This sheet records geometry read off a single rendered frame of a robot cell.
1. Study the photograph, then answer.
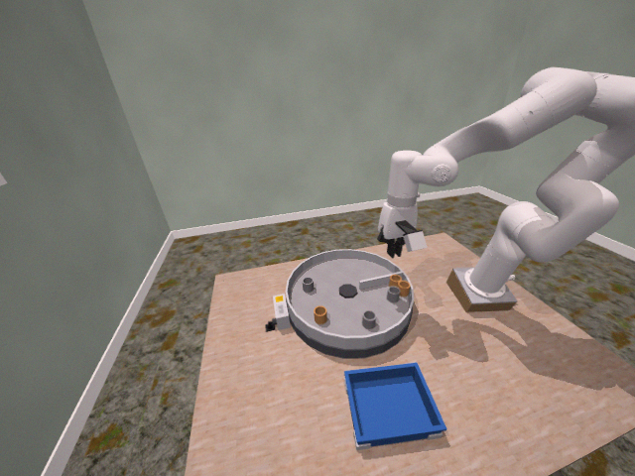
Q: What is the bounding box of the bronze bushing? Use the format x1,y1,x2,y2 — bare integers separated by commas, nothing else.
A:
314,305,327,324
389,275,402,287
398,281,411,297

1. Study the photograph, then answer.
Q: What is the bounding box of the grey metal ring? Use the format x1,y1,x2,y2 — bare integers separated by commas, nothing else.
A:
362,310,376,329
303,277,314,293
387,286,400,302

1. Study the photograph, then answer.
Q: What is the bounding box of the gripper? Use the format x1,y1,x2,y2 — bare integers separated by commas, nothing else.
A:
377,202,418,258

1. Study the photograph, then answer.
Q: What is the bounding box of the blue crate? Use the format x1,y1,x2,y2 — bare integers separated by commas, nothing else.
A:
344,362,446,450

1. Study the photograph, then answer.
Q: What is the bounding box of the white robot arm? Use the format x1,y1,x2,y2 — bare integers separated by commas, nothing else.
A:
387,67,635,299

